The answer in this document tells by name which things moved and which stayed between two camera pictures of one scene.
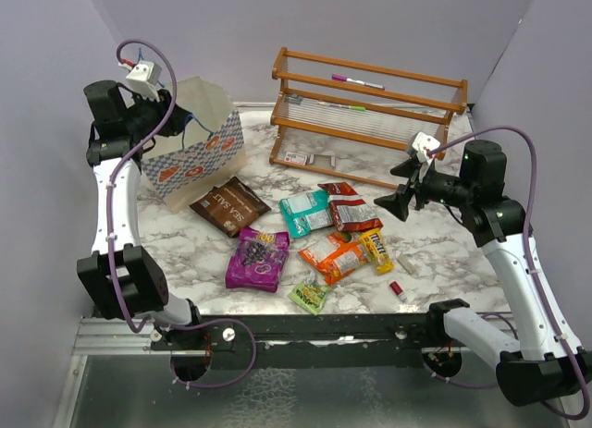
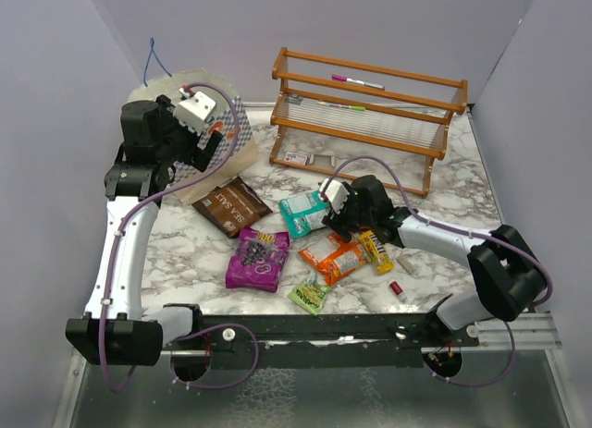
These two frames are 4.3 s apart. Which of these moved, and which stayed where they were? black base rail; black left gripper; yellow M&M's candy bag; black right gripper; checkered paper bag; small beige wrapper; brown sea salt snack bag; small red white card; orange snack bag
Moved: black right gripper; black left gripper; checkered paper bag
Stayed: brown sea salt snack bag; yellow M&M's candy bag; black base rail; orange snack bag; small beige wrapper; small red white card
